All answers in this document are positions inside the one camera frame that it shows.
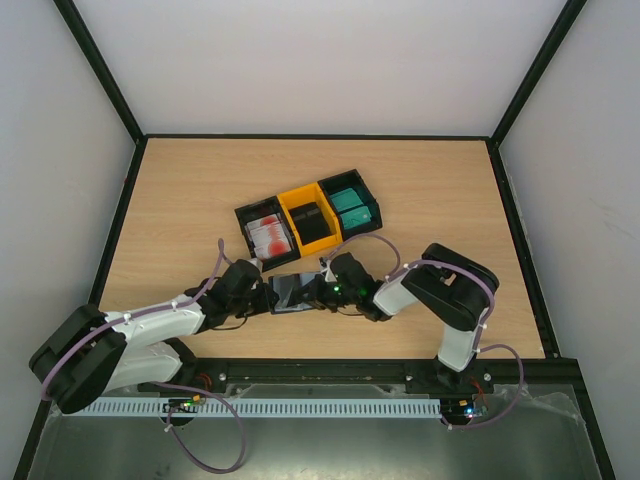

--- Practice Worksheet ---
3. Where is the dark blue card holder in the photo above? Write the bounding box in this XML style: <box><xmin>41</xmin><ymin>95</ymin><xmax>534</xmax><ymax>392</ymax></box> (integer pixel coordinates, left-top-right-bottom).
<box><xmin>268</xmin><ymin>272</ymin><xmax>322</xmax><ymax>315</ymax></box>

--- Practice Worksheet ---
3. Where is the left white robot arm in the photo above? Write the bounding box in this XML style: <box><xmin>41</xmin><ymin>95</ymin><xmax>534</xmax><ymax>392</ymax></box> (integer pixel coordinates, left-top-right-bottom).
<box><xmin>29</xmin><ymin>260</ymin><xmax>277</xmax><ymax>414</ymax></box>

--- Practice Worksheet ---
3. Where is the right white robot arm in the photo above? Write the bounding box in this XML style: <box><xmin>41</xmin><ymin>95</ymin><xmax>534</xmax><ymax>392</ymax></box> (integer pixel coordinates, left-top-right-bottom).
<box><xmin>299</xmin><ymin>243</ymin><xmax>500</xmax><ymax>392</ymax></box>

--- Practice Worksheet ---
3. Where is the red white card stack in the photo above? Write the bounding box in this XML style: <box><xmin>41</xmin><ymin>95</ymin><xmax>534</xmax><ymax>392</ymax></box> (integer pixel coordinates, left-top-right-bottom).
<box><xmin>246</xmin><ymin>214</ymin><xmax>292</xmax><ymax>260</ymax></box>

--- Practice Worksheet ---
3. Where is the black card stack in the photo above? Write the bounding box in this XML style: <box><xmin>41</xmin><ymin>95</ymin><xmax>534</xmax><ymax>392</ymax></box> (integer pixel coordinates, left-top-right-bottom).
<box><xmin>289</xmin><ymin>202</ymin><xmax>331</xmax><ymax>245</ymax></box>

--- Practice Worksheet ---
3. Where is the teal card stack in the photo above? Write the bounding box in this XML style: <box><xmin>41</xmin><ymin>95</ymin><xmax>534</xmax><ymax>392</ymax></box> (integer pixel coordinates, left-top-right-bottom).
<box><xmin>329</xmin><ymin>188</ymin><xmax>372</xmax><ymax>230</ymax></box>

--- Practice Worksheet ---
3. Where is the black bin left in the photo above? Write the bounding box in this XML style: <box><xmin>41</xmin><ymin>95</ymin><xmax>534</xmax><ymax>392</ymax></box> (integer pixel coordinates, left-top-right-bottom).
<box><xmin>235</xmin><ymin>196</ymin><xmax>301</xmax><ymax>271</ymax></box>

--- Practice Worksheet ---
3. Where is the black bin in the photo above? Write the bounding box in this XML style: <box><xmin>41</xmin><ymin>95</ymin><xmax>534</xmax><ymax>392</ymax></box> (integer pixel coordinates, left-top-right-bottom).
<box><xmin>235</xmin><ymin>196</ymin><xmax>301</xmax><ymax>271</ymax></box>
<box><xmin>318</xmin><ymin>169</ymin><xmax>383</xmax><ymax>240</ymax></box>

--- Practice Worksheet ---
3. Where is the yellow bin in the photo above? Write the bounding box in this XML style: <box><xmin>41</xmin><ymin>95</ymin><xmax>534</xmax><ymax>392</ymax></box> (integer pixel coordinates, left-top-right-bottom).
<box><xmin>277</xmin><ymin>182</ymin><xmax>342</xmax><ymax>257</ymax></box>

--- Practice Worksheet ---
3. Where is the black bin right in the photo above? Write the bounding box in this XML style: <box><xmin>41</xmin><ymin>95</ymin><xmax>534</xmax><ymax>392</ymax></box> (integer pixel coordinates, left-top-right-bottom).
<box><xmin>318</xmin><ymin>169</ymin><xmax>383</xmax><ymax>240</ymax></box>

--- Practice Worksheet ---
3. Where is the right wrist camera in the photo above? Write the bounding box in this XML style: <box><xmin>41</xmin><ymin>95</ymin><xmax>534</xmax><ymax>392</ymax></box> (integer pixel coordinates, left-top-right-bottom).
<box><xmin>319</xmin><ymin>257</ymin><xmax>336</xmax><ymax>283</ymax></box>

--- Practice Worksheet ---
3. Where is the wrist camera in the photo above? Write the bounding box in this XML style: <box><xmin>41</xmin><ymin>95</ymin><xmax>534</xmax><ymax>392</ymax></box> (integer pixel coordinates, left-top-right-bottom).
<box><xmin>319</xmin><ymin>257</ymin><xmax>336</xmax><ymax>283</ymax></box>
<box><xmin>249</xmin><ymin>258</ymin><xmax>263</xmax><ymax>272</ymax></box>

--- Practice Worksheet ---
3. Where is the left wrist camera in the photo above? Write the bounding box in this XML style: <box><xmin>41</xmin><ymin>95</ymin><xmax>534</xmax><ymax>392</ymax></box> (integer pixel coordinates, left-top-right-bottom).
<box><xmin>249</xmin><ymin>258</ymin><xmax>263</xmax><ymax>272</ymax></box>

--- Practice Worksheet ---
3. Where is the black mounting rail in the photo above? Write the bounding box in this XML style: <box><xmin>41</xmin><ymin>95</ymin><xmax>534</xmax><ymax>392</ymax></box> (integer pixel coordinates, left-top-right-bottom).
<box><xmin>136</xmin><ymin>358</ymin><xmax>496</xmax><ymax>395</ymax></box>

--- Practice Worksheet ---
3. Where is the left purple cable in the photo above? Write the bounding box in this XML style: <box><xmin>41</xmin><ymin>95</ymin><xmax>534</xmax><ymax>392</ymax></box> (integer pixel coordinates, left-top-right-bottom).
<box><xmin>40</xmin><ymin>238</ymin><xmax>249</xmax><ymax>474</ymax></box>

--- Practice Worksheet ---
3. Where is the grey slotted cable duct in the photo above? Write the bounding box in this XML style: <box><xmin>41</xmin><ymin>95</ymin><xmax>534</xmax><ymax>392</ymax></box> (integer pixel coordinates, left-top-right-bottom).
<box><xmin>76</xmin><ymin>397</ymin><xmax>441</xmax><ymax>419</ymax></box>

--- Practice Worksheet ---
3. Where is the black enclosure frame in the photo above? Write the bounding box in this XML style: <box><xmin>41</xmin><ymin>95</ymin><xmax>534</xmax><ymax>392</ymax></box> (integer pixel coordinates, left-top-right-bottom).
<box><xmin>13</xmin><ymin>0</ymin><xmax>615</xmax><ymax>479</ymax></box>

